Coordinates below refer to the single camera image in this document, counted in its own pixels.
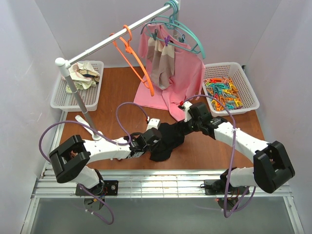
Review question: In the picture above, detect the black underwear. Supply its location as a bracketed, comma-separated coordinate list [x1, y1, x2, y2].
[150, 121, 193, 162]

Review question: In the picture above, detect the orange plastic hanger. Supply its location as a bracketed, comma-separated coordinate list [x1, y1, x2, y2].
[109, 24, 155, 97]

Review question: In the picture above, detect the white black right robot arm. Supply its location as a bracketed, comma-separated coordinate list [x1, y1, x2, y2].
[182, 101, 295, 194]

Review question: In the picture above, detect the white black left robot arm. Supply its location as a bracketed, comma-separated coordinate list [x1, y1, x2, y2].
[49, 128, 162, 195]

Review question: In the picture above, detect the beige brown underwear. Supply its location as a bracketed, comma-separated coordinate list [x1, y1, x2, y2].
[146, 38, 175, 90]

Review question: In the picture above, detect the teal clip hanger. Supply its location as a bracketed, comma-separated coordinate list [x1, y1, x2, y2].
[140, 23, 197, 54]

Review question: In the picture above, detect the teal plastic hanger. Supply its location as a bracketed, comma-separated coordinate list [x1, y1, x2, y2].
[164, 0, 206, 59]

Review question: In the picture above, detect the pile of colourful clothespins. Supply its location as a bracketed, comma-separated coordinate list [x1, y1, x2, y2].
[203, 77, 243, 110]

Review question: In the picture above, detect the pink t-shirt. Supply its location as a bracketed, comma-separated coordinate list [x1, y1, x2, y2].
[134, 24, 205, 121]

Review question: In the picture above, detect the white clothespin basket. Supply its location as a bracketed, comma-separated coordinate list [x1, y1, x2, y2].
[202, 62, 260, 116]

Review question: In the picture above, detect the purple clothespin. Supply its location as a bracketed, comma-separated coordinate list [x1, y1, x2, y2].
[164, 36, 170, 46]

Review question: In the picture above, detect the pile of light clothes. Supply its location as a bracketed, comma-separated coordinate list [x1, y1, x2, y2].
[69, 61, 100, 90]

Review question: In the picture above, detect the white clothes basket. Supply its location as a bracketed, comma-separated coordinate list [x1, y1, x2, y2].
[50, 60, 104, 112]

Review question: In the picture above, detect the white metal clothes rack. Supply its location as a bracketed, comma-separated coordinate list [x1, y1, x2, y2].
[55, 0, 180, 140]

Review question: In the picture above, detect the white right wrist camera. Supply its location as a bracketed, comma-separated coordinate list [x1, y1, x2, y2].
[178, 101, 192, 122]

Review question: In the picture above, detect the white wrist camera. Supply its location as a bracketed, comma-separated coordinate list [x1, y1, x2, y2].
[145, 118, 160, 131]
[178, 101, 192, 122]

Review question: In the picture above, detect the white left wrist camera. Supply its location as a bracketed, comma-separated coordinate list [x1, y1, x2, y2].
[145, 118, 160, 131]

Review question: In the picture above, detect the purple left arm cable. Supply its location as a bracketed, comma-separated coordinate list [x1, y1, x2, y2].
[39, 102, 150, 225]

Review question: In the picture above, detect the aluminium rail frame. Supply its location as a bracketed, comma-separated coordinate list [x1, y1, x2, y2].
[20, 111, 305, 234]

